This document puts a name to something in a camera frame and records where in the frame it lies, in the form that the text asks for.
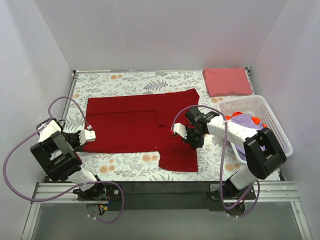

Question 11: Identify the dark red t shirt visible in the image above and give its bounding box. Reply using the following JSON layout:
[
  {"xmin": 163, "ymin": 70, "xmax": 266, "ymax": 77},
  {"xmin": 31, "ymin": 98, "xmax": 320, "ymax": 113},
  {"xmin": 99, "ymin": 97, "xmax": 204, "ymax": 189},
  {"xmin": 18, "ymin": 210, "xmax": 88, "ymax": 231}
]
[{"xmin": 83, "ymin": 88, "xmax": 200, "ymax": 172}]

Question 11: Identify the white plastic laundry basket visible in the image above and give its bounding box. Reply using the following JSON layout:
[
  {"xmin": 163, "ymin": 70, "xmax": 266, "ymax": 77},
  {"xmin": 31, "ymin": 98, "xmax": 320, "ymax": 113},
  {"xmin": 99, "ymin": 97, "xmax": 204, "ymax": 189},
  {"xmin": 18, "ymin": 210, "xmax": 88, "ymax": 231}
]
[{"xmin": 217, "ymin": 95, "xmax": 294, "ymax": 157}]

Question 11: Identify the aluminium frame rail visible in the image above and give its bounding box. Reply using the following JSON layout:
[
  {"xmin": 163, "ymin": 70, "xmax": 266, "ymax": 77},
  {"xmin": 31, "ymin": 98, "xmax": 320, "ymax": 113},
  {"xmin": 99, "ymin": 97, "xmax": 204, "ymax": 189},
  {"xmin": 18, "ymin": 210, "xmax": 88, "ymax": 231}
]
[{"xmin": 22, "ymin": 181, "xmax": 312, "ymax": 240}]

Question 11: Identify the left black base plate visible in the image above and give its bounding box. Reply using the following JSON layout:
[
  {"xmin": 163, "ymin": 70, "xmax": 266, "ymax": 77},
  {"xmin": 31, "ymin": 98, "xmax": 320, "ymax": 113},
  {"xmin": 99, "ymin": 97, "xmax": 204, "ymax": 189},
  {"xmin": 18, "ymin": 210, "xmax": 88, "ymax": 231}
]
[{"xmin": 72, "ymin": 183, "xmax": 122, "ymax": 201}]

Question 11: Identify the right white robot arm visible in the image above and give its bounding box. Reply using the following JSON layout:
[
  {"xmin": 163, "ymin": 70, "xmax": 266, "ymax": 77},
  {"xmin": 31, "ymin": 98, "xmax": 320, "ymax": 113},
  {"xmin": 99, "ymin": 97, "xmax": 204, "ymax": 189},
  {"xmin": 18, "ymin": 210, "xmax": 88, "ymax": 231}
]
[{"xmin": 172, "ymin": 105, "xmax": 287, "ymax": 199}]

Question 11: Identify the lavender t shirt in basket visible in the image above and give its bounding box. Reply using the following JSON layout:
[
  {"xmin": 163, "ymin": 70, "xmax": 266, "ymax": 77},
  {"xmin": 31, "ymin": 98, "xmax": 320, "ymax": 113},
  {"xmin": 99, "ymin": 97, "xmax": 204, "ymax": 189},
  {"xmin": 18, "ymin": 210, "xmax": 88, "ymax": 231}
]
[{"xmin": 226, "ymin": 111, "xmax": 267, "ymax": 164}]

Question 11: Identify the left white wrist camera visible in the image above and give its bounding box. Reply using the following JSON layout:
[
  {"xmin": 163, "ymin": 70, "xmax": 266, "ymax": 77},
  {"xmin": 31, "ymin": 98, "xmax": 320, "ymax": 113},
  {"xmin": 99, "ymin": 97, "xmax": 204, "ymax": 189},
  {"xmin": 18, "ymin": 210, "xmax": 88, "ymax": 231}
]
[{"xmin": 79, "ymin": 129, "xmax": 96, "ymax": 145}]

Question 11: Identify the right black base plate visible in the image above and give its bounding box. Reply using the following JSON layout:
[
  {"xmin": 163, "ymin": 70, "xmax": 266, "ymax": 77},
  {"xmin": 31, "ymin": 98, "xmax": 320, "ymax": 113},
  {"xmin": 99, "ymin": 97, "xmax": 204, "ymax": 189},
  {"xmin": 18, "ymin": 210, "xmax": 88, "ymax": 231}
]
[{"xmin": 206, "ymin": 183, "xmax": 256, "ymax": 200}]

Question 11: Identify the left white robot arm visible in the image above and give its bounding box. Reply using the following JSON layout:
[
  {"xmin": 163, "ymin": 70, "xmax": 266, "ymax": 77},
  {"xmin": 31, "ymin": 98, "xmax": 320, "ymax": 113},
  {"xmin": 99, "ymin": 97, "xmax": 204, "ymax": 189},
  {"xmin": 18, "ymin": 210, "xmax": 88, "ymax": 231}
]
[{"xmin": 30, "ymin": 118, "xmax": 107, "ymax": 200}]

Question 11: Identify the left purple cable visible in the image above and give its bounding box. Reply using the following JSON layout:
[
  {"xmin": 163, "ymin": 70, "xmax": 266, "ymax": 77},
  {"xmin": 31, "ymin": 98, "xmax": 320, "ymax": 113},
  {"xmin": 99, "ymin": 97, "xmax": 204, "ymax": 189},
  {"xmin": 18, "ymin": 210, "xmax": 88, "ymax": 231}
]
[{"xmin": 2, "ymin": 96, "xmax": 125, "ymax": 224}]

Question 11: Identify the orange garment in basket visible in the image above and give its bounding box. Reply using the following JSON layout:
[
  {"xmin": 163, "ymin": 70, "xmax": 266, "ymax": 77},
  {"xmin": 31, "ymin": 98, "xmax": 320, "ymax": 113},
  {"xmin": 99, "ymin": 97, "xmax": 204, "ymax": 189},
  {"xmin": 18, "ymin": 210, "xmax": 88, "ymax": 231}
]
[{"xmin": 225, "ymin": 111, "xmax": 267, "ymax": 130}]

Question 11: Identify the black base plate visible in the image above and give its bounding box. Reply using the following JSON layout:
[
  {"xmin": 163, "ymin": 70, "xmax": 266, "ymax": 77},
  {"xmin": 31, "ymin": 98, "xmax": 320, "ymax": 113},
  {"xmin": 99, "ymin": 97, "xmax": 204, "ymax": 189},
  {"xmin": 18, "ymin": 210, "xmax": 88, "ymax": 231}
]
[
  {"xmin": 206, "ymin": 183, "xmax": 256, "ymax": 200},
  {"xmin": 72, "ymin": 183, "xmax": 122, "ymax": 201}
]

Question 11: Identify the folded pink t shirt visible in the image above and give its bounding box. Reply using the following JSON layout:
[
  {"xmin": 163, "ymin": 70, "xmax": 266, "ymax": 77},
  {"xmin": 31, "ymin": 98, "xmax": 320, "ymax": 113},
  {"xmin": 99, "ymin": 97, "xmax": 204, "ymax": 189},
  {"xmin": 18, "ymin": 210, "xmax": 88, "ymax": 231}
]
[{"xmin": 203, "ymin": 67, "xmax": 253, "ymax": 97}]

